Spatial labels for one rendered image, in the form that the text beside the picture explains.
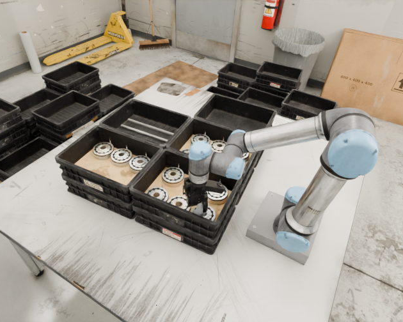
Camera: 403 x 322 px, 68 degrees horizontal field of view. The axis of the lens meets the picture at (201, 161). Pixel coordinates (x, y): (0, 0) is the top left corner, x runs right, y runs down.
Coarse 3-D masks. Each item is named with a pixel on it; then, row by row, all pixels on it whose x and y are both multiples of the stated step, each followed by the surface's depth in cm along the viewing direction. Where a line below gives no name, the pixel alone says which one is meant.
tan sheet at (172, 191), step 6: (186, 174) 143; (156, 180) 139; (150, 186) 136; (156, 186) 136; (162, 186) 136; (180, 186) 137; (168, 192) 134; (174, 192) 134; (180, 192) 134; (228, 192) 135; (210, 204) 130; (216, 204) 130; (222, 204) 130; (216, 210) 128; (204, 216) 125; (216, 216) 125
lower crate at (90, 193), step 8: (72, 184) 142; (80, 184) 136; (72, 192) 146; (80, 192) 144; (88, 192) 140; (96, 192) 134; (88, 200) 143; (96, 200) 140; (104, 200) 137; (112, 200) 132; (112, 208) 139; (120, 208) 134; (128, 208) 133; (128, 216) 137
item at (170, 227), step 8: (136, 208) 127; (232, 208) 131; (144, 216) 131; (152, 216) 125; (144, 224) 134; (152, 224) 132; (160, 224) 129; (168, 224) 124; (224, 224) 124; (160, 232) 131; (176, 232) 127; (184, 232) 122; (192, 232) 120; (224, 232) 133; (184, 240) 128; (192, 240) 126; (200, 240) 123; (208, 240) 118; (216, 240) 119; (200, 248) 127; (208, 248) 124; (216, 248) 127
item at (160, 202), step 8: (176, 152) 139; (240, 184) 129; (136, 192) 120; (232, 192) 122; (152, 200) 118; (160, 200) 117; (168, 208) 116; (176, 208) 115; (224, 208) 118; (184, 216) 115; (192, 216) 113; (200, 216) 112; (208, 224) 111; (216, 224) 110
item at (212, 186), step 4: (208, 180) 116; (208, 184) 113; (212, 184) 115; (216, 184) 117; (220, 184) 117; (200, 188) 112; (204, 188) 112; (208, 188) 113; (212, 188) 114; (216, 188) 115; (220, 188) 115; (224, 188) 117; (216, 192) 116; (220, 192) 117
